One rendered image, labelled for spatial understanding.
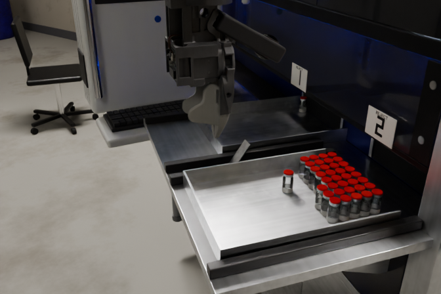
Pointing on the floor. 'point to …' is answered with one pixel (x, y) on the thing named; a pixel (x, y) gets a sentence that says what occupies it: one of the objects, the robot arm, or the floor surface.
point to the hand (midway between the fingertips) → (220, 128)
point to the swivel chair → (56, 73)
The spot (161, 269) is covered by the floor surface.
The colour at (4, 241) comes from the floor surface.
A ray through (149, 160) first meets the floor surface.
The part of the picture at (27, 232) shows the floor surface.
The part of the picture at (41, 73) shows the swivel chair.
